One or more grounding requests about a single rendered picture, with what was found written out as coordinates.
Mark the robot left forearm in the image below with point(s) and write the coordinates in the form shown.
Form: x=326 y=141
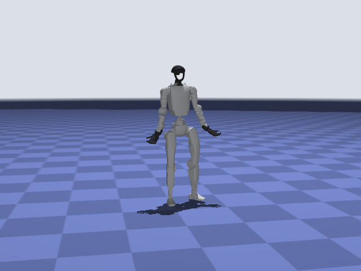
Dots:
x=201 y=118

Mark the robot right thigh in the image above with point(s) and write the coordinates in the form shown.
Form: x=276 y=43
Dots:
x=170 y=147

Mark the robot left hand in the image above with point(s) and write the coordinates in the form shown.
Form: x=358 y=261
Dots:
x=210 y=131

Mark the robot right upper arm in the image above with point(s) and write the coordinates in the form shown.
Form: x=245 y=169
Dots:
x=164 y=92

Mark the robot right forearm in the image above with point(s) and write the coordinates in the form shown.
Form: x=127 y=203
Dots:
x=161 y=122

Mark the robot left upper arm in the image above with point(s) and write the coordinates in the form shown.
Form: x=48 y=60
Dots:
x=194 y=99

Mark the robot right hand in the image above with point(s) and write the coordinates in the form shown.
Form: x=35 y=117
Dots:
x=154 y=137

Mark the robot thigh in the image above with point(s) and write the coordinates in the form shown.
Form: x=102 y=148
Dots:
x=194 y=147
x=170 y=147

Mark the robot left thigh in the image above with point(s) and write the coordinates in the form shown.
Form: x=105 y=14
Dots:
x=194 y=147

